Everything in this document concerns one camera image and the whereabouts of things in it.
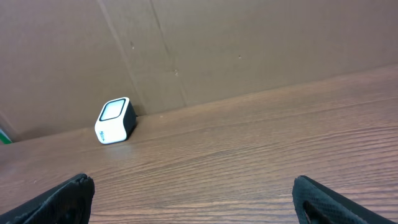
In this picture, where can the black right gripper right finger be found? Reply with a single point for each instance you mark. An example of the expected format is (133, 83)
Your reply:
(316, 203)

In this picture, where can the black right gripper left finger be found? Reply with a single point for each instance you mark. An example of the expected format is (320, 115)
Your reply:
(68, 202)

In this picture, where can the white barcode scanner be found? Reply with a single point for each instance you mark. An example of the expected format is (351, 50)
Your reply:
(116, 121)

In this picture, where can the green object at edge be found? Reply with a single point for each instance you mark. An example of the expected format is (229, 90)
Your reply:
(4, 137)

